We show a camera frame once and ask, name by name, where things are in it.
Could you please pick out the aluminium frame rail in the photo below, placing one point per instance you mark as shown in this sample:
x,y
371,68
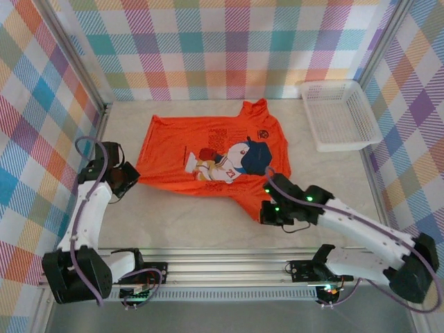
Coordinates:
x,y
225,268

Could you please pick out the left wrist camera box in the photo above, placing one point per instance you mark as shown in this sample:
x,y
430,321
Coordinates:
x,y
111,152

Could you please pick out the aluminium frame post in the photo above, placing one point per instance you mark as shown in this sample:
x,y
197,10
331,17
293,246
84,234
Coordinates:
x,y
383,41
74,52

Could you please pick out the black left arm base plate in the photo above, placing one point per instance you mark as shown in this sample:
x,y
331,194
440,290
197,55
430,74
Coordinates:
x,y
163,268

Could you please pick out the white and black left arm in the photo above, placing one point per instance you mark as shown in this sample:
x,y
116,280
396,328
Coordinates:
x,y
90,208

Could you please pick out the aluminium side rail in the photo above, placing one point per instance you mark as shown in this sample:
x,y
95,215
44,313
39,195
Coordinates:
x,y
368,170
102,121

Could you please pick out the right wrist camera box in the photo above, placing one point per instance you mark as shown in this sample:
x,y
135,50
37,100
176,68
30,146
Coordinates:
x,y
282,185

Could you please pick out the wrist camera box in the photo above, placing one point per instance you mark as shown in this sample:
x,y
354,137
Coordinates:
x,y
282,185
111,152

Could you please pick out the orange printed t-shirt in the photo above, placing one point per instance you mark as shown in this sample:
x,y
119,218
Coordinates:
x,y
180,138

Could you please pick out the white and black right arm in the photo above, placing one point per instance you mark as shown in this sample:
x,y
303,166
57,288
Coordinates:
x,y
360,239

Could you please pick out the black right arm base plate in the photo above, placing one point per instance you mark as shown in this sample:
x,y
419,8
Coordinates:
x,y
301,270

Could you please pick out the white plastic mesh basket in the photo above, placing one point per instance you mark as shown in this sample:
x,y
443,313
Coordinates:
x,y
340,118

